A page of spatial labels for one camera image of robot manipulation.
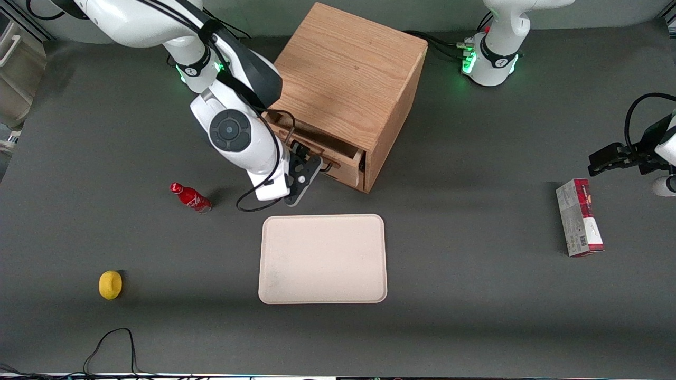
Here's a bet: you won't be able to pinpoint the wooden drawer with slot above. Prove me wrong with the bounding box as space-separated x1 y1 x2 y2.
266 110 366 176

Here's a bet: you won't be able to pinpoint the plain wooden drawer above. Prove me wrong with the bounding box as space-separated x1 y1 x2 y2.
323 168 367 192

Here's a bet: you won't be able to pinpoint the oak wooden drawer cabinet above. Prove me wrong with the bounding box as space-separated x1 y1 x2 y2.
262 2 429 194

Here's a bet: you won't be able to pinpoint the grey and red carton box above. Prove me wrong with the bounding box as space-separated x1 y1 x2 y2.
556 178 605 258

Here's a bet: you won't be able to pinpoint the red soda bottle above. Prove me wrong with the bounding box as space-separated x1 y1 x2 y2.
170 182 212 214

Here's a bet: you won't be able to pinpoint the beige plastic tray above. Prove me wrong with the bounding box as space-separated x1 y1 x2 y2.
258 214 388 305

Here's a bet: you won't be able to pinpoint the yellow lemon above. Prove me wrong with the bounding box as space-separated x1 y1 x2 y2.
99 270 123 300

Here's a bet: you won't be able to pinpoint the beige plastic container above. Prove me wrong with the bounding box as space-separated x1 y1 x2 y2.
0 16 48 128

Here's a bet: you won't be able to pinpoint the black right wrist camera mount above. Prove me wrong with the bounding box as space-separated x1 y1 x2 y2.
284 152 323 207

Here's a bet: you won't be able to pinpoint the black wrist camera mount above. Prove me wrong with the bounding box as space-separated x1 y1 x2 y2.
284 152 323 207
619 115 675 176

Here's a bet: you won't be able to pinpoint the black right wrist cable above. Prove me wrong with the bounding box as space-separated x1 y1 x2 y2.
236 109 297 213

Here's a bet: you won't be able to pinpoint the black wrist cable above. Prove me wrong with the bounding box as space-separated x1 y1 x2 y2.
236 109 297 213
625 93 676 151

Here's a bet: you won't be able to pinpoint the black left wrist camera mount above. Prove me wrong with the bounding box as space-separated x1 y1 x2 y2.
619 115 675 176

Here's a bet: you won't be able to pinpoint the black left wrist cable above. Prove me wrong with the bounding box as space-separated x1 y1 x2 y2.
625 93 676 151

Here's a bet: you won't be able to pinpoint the black right arm base cables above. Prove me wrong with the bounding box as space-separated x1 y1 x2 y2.
203 8 253 42

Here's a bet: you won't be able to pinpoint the black arm base cables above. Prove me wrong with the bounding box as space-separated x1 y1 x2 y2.
404 11 494 61
203 8 253 42

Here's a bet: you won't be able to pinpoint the black left arm base cables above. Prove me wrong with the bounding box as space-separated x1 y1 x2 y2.
404 11 494 61

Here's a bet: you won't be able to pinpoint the thin black looped cable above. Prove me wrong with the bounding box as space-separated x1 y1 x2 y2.
0 327 159 380

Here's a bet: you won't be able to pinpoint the aluminium frame profile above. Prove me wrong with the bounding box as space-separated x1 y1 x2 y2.
0 5 54 44

